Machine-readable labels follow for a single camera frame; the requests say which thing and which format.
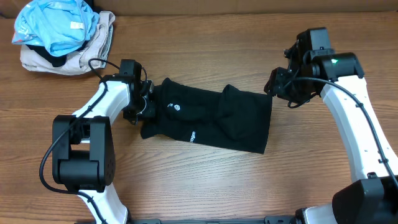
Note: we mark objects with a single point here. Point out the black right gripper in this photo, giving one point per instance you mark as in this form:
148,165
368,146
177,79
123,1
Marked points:
277,82

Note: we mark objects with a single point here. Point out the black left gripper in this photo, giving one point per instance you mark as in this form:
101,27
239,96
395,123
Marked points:
147,101

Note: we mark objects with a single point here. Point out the black t-shirt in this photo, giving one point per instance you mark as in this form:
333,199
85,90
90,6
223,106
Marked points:
231,119

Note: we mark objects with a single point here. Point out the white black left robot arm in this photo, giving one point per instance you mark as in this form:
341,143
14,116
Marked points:
82,150

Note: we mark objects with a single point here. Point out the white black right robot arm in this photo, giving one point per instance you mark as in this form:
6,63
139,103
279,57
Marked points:
339,80

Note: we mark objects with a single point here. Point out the beige folded garment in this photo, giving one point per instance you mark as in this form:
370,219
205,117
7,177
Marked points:
97,47

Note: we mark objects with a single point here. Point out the black garment in pile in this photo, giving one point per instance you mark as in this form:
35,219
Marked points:
49,56

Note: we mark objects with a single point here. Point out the light blue crumpled garment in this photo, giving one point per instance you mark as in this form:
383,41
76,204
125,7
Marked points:
60,27

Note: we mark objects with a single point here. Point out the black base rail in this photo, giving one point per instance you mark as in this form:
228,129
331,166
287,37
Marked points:
284,219

